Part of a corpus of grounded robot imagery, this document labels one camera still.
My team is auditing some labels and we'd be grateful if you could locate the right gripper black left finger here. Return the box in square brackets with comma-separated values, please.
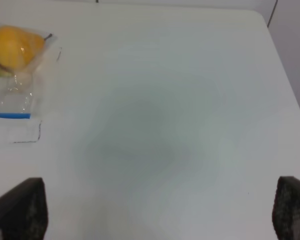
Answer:
[0, 177, 49, 240]

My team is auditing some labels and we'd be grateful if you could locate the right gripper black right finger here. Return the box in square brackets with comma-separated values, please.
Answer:
[272, 176, 300, 240]

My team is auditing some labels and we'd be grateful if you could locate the yellow pear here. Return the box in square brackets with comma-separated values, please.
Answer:
[0, 25, 53, 71]

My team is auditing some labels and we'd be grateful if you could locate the clear zip bag blue seal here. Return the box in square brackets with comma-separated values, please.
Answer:
[0, 22, 57, 145]

